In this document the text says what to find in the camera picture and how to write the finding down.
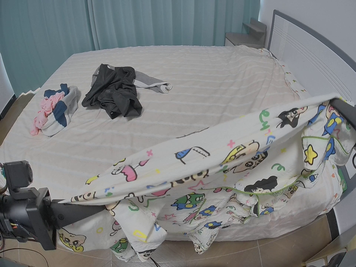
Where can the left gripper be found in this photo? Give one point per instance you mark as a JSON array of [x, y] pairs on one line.
[[25, 213]]

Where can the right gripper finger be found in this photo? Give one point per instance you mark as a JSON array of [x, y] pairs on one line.
[[346, 107]]

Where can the white printed pyjama top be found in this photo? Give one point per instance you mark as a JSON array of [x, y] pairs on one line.
[[222, 149]]

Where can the white blue striped sweater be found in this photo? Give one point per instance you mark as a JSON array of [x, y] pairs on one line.
[[59, 115]]

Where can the pink garment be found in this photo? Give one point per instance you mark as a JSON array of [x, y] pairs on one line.
[[46, 108]]

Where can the grey bedside table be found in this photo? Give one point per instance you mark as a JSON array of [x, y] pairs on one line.
[[244, 36]]

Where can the black garment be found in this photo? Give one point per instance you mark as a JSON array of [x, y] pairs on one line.
[[114, 93]]

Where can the grey garment with white trim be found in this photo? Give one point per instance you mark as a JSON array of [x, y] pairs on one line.
[[151, 83]]

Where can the bed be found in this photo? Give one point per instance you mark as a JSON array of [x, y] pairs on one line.
[[194, 88]]

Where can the blue-green curtain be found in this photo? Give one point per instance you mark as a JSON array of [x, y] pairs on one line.
[[139, 15]]

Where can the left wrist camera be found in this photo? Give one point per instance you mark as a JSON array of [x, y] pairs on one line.
[[18, 177]]

